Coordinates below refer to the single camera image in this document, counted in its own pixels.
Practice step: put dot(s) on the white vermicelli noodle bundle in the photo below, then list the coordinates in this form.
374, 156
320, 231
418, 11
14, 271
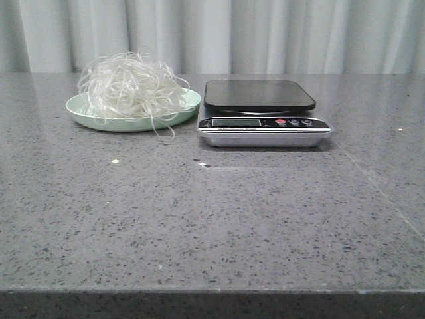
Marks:
132, 86

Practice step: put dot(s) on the black silver kitchen scale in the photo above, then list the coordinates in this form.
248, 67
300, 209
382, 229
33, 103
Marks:
260, 113

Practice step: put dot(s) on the light green round plate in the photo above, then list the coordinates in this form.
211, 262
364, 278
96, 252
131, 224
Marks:
191, 99

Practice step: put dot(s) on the white pleated curtain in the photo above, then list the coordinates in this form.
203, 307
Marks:
218, 37

